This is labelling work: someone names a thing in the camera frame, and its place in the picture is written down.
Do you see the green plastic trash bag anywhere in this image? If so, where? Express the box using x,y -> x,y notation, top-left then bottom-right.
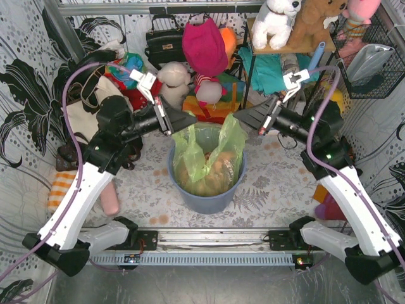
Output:
171,114 -> 247,197

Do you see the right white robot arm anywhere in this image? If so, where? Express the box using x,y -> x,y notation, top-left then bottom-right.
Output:
234,96 -> 404,285

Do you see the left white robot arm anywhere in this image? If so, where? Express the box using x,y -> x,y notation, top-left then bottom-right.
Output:
23,95 -> 197,277

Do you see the rainbow striped bag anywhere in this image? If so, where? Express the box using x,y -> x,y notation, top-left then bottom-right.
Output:
182,73 -> 246,124

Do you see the cream canvas tote bag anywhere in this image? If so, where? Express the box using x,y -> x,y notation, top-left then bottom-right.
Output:
66,75 -> 105,141

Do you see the magenta hanging cloth bag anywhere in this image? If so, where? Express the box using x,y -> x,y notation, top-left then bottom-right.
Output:
182,18 -> 228,77

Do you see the blue plastic trash bin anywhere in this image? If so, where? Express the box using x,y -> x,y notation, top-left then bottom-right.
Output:
167,142 -> 247,215

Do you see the brown leather bag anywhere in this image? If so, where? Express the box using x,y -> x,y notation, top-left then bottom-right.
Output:
55,132 -> 143,172

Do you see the red folded cloth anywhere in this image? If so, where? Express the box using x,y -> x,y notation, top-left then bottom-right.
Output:
121,80 -> 163,111

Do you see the teal folded cloth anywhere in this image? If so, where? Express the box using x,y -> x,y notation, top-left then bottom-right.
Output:
238,47 -> 320,95

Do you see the pink plush pig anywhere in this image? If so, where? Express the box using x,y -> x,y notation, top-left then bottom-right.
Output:
194,73 -> 227,107

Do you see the white plush lamb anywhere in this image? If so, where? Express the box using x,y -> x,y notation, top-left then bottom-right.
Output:
157,61 -> 191,111

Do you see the yellow plush duck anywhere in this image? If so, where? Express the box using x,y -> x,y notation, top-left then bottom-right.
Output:
321,80 -> 346,113

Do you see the colourful scarf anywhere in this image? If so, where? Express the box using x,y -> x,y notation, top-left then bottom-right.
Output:
104,53 -> 147,90

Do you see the black leather handbag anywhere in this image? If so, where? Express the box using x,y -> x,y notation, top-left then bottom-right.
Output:
144,14 -> 187,70

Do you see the black curved hat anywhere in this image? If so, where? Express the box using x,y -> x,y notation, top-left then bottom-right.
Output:
71,49 -> 118,85

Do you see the orange plush toy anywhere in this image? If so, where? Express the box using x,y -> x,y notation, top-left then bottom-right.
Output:
219,27 -> 237,65

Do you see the pink glasses case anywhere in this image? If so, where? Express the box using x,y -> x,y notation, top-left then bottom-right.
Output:
100,182 -> 120,216

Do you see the brown plush bear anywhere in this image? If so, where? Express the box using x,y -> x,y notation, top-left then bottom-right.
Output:
287,0 -> 347,48

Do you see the white plush dog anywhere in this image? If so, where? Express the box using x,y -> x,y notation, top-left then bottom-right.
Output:
252,0 -> 302,50

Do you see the silver foil pouch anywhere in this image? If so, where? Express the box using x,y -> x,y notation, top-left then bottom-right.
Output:
346,44 -> 395,82

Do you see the colourful sock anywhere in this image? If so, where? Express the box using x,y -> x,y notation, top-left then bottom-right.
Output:
313,184 -> 346,220

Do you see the orange checked towel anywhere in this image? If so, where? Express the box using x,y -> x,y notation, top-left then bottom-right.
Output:
47,170 -> 77,212

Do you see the pink plush toy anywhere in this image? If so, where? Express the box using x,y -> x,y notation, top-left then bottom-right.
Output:
337,0 -> 381,41

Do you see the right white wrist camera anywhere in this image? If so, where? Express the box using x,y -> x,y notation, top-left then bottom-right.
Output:
282,69 -> 310,103

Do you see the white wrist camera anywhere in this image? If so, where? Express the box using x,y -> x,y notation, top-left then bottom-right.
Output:
282,69 -> 310,103
129,70 -> 156,104

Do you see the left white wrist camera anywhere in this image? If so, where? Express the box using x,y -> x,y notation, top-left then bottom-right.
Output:
129,70 -> 156,104

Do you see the black wire basket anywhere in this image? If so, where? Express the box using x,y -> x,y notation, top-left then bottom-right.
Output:
331,15 -> 404,99

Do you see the metal base rail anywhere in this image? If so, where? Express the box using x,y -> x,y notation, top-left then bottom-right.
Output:
89,228 -> 319,268

